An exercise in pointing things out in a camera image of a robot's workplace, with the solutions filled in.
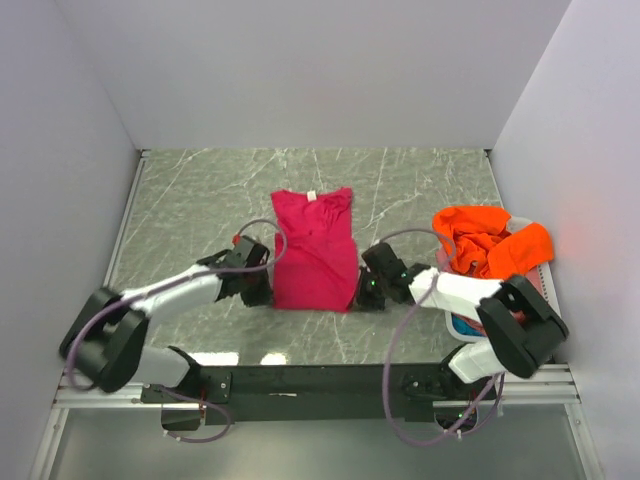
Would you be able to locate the magenta t shirt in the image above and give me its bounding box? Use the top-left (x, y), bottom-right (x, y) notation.
top-left (271, 187), bottom-right (359, 313)

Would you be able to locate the orange t shirt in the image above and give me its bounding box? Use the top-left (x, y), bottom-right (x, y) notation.
top-left (432, 205), bottom-right (554, 280)

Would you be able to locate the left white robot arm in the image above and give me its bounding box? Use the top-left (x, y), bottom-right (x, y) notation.
top-left (59, 235), bottom-right (270, 402)

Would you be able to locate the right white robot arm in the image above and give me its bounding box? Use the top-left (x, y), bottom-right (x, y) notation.
top-left (356, 242), bottom-right (569, 399)

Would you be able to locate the salmon pink t shirt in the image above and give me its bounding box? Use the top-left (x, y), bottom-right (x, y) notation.
top-left (427, 247), bottom-right (502, 339)

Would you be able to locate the blue t shirt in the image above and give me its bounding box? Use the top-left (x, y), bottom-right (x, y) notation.
top-left (452, 318), bottom-right (484, 336)

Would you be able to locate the black base beam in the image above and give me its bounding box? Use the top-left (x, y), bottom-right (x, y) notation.
top-left (139, 362), bottom-right (499, 429)

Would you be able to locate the white plastic laundry basket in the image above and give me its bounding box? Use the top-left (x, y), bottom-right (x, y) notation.
top-left (445, 216), bottom-right (558, 343)

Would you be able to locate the aluminium frame rail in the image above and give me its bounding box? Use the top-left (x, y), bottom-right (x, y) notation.
top-left (31, 365), bottom-right (604, 479)

